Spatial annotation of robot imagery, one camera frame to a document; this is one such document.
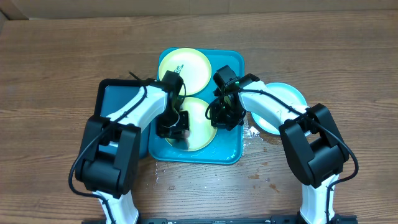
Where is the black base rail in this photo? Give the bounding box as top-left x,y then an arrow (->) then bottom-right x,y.
81,215 -> 358,224

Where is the orange green scrub sponge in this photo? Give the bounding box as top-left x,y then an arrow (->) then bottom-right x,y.
182,130 -> 190,149

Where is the yellow-green plate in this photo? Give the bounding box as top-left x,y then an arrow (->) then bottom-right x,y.
166,97 -> 217,151
158,48 -> 211,96

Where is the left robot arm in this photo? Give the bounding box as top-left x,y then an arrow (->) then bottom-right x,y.
68,73 -> 189,223

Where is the light blue plate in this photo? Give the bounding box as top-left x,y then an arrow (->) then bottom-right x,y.
251,82 -> 307,135

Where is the teal plastic tray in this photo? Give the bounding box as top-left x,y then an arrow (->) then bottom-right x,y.
148,49 -> 244,165

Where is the black plastic tray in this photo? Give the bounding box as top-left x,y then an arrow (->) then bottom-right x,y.
94,79 -> 150,159

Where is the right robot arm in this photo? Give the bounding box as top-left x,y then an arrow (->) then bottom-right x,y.
205,73 -> 349,223

